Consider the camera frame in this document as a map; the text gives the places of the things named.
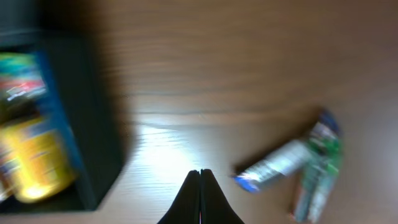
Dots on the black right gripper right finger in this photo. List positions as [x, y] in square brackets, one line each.
[214, 207]

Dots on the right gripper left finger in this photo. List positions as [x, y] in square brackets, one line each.
[185, 208]

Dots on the green black candy bar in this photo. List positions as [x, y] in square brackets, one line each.
[318, 175]

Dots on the blue cookie roll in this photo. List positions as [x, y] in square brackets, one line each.
[57, 113]

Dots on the green gummy worms bag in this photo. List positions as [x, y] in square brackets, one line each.
[21, 85]

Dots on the black box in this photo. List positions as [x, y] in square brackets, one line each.
[63, 30]

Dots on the dark blue chocolate bar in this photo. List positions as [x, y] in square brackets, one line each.
[282, 160]

